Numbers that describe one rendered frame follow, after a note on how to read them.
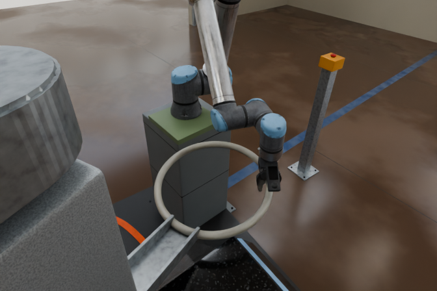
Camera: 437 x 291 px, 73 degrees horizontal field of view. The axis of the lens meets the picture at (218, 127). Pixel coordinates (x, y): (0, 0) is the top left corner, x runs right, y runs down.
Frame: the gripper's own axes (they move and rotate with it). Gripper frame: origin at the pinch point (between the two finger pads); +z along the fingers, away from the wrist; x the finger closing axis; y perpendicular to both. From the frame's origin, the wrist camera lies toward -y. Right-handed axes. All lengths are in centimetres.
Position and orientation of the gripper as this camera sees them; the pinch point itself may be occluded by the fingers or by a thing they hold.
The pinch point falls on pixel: (267, 190)
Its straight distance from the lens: 131.1
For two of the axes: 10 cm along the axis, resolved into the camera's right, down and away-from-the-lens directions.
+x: -10.0, 0.6, -0.2
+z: 0.3, 7.7, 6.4
